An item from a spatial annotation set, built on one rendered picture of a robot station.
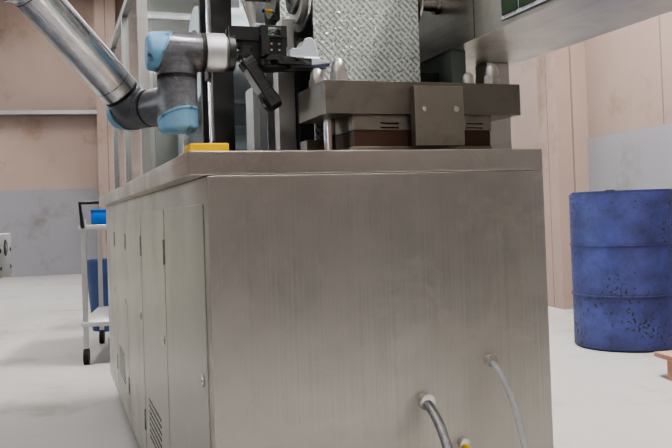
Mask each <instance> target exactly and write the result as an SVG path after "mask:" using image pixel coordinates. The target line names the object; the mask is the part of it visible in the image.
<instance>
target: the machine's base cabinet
mask: <svg viewBox="0 0 672 448"><path fill-rule="evenodd" d="M105 234H106V243H107V268H108V304H109V338H108V342H109V350H110V372H111V375H112V378H113V380H114V383H115V386H116V388H117V391H118V393H119V396H120V398H121V401H122V403H123V406H124V408H125V411H126V413H127V416H128V418H129V421H130V424H131V426H132V429H133V431H134V434H135V436H136V439H137V441H138V444H139V446H140V448H442V445H441V442H440V439H439V436H438V433H437V430H436V428H435V426H434V423H433V421H432V419H431V417H430V416H429V414H428V412H427V411H425V410H423V409H421V408H420V407H419V406H418V402H417V401H418V397H419V396H420V395H421V394H422V393H429V394H431V395H433V396H434V398H435V401H436V402H435V406H436V408H437V410H438V411H439V413H440V415H441V417H442V419H443V421H444V423H445V426H446V428H447V431H448V434H449V437H450V440H451V443H452V446H453V448H460V447H459V446H458V445H457V440H458V438H459V437H461V436H465V437H467V438H469V439H470V441H471V445H470V447H471V448H522V447H521V442H520V438H519V434H518V430H517V426H516V422H515V418H514V415H513V411H512V408H511V405H510V401H509V399H508V396H507V394H506V391H505V388H504V386H503V384H502V382H501V380H500V378H499V376H498V374H497V373H496V371H495V370H494V369H493V367H490V366H487V365H485V364H484V361H483V359H484V356H485V355H486V354H488V353H491V354H494V355H496V356H497V358H498V363H497V364H498V365H499V366H500V368H501V369H502V370H503V372H504V374H505V376H506V378H507V380H508V382H509V384H510V386H511V389H512V391H513V394H514V396H515V399H516V402H517V405H518V409H519V412H520V415H521V419H522V423H523V427H524V431H525V435H526V439H527V443H528V448H554V445H553V420H552V394H551V369H550V344H549V318H548V293H547V268H546V242H545V217H544V192H543V171H542V170H519V171H458V172H397V173H335V174H274V175H213V176H205V177H202V178H199V179H195V180H192V181H189V182H185V183H182V184H179V185H175V186H172V187H169V188H165V189H162V190H159V191H155V192H152V193H149V194H145V195H142V196H139V197H135V198H132V199H129V200H125V201H122V202H119V203H116V204H112V205H109V206H106V231H105Z"/></svg>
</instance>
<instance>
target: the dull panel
mask: <svg viewBox="0 0 672 448"><path fill-rule="evenodd" d="M420 72H433V73H438V75H439V82H442V83H462V76H463V75H464V74H465V73H466V58H465V51H464V50H450V51H448V52H445V53H443V54H441V55H438V56H436V57H434V58H431V59H429V60H427V61H424V62H422V63H420Z"/></svg>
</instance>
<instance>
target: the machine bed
mask: <svg viewBox="0 0 672 448"><path fill-rule="evenodd" d="M542 169H543V166H542V149H414V150H244V151H187V152H185V153H183V154H182V155H180V156H178V157H176V158H174V159H172V160H170V161H168V162H166V163H164V164H163V165H161V166H159V167H157V168H155V169H153V170H151V171H149V172H147V173H145V174H143V175H142V176H140V177H138V178H136V179H134V180H132V181H130V182H128V183H126V184H124V185H122V186H121V187H119V188H117V189H115V190H113V191H111V192H109V193H107V194H105V195H103V196H101V197H100V198H99V206H109V205H112V204H116V203H119V202H122V201H125V200H129V199H132V198H135V197H139V196H142V195H145V194H149V193H152V192H155V191H159V190H162V189H165V188H169V187H172V186H175V185H179V184H182V183H185V182H189V181H192V180H195V179H199V178H202V177H205V176H213V175H274V174H335V173H397V172H458V171H519V170H542Z"/></svg>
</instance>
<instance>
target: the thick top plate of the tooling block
mask: <svg viewBox="0 0 672 448"><path fill-rule="evenodd" d="M414 85H421V86H462V87H463V106H464V115H473V116H491V122H493V121H497V120H502V119H506V118H511V117H515V116H519V115H521V110H520V85H519V84H481V83H442V82H402V81H363V80H323V81H321V82H319V83H317V84H315V85H313V86H311V87H309V88H308V89H306V90H304V91H302V92H300V93H298V100H299V124H323V119H326V118H334V119H335V121H336V120H338V119H341V118H344V117H347V116H349V115H352V114H373V115H411V110H410V87H411V86H414Z"/></svg>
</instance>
